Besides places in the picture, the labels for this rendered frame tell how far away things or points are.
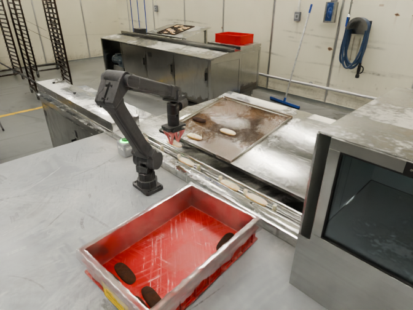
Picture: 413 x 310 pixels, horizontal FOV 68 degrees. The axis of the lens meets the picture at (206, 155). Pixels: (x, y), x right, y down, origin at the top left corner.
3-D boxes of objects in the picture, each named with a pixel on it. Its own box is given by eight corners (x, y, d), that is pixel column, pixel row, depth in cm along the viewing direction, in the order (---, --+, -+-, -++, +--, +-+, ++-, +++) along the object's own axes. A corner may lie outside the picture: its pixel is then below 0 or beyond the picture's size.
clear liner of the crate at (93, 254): (78, 272, 92) (72, 248, 87) (191, 200, 124) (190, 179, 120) (150, 349, 72) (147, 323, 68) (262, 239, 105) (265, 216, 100)
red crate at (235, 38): (214, 42, 488) (214, 33, 482) (228, 39, 512) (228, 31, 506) (239, 45, 458) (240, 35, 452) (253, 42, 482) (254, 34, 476)
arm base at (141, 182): (131, 185, 135) (147, 197, 127) (129, 169, 131) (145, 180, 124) (148, 178, 140) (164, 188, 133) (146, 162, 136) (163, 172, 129)
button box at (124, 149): (118, 158, 163) (115, 139, 158) (131, 154, 168) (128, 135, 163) (126, 164, 158) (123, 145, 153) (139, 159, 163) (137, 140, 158)
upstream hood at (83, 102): (38, 90, 255) (35, 80, 251) (59, 86, 266) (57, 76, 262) (113, 135, 176) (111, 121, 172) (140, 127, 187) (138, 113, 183)
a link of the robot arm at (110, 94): (83, 94, 97) (109, 98, 93) (105, 65, 103) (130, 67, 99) (137, 168, 133) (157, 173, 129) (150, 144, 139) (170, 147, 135)
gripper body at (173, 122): (186, 127, 147) (185, 112, 143) (169, 133, 140) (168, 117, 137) (177, 123, 151) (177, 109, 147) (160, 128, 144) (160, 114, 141)
